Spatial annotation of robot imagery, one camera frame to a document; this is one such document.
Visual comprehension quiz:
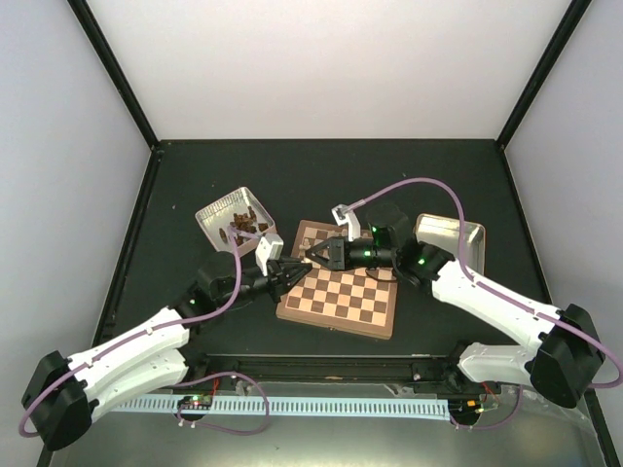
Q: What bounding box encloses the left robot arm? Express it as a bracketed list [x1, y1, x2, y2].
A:
[18, 252, 312, 451]

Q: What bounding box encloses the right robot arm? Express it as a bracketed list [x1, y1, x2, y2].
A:
[306, 204, 605, 409]

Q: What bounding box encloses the pile of light chess pieces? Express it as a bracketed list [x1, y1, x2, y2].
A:
[301, 228, 347, 250]

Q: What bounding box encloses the wooden chess board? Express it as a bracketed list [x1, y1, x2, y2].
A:
[275, 219, 404, 341]

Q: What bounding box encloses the pile of dark chess pieces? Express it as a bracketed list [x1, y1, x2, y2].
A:
[218, 205, 270, 246]

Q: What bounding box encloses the small circuit board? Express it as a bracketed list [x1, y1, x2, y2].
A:
[177, 395, 213, 411]

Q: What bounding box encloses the pink embossed tin box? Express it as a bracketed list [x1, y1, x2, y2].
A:
[195, 187, 276, 256]

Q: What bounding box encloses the yellow tin box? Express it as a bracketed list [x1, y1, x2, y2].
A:
[413, 213, 486, 274]

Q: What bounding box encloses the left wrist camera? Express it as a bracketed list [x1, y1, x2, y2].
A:
[255, 233, 283, 276]

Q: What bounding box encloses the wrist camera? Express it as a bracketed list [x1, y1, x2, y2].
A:
[255, 233, 283, 276]
[331, 204, 361, 241]

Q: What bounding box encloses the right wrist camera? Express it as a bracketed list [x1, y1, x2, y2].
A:
[331, 204, 361, 241]

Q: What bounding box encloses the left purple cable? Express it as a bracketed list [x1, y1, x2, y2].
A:
[18, 221, 259, 438]

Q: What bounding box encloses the light blue slotted cable duct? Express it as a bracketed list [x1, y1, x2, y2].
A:
[116, 394, 450, 421]

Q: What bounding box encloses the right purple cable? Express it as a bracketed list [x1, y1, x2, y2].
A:
[348, 177, 623, 390]

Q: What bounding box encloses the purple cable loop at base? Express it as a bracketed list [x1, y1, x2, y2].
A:
[174, 371, 278, 434]

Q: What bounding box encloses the black frame post left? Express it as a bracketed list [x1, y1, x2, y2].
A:
[67, 0, 159, 150]

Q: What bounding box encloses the black frame post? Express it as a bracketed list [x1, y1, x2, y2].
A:
[67, 0, 159, 150]
[495, 0, 592, 150]

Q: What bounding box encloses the black frame post right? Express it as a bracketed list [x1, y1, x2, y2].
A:
[495, 0, 592, 150]

